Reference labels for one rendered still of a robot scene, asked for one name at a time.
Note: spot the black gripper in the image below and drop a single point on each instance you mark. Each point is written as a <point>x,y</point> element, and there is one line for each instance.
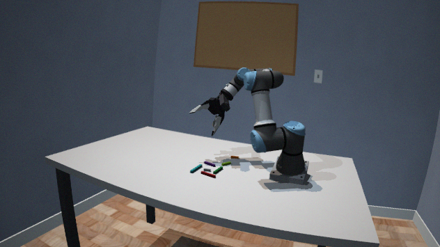
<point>213,105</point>

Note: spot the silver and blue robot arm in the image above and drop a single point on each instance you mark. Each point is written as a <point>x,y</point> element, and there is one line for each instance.
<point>266,137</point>

